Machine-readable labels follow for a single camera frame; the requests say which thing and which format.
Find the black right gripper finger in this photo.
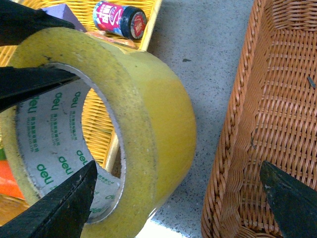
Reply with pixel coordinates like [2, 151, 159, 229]
[260, 161, 317, 238]
[0, 66, 79, 112]
[0, 161, 97, 238]
[0, 0, 75, 46]

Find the small red labelled jar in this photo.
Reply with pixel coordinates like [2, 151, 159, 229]
[93, 0, 147, 40]

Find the brown wicker basket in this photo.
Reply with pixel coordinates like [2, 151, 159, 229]
[201, 0, 317, 238]

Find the yellow woven basket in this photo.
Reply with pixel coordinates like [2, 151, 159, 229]
[0, 0, 163, 201]

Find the purple foam cube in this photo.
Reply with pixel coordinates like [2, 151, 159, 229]
[42, 3, 87, 33]

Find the orange toy carrot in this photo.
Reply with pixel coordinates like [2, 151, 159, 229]
[0, 148, 24, 199]

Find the toy bread roll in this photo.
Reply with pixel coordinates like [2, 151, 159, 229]
[86, 30, 136, 48]

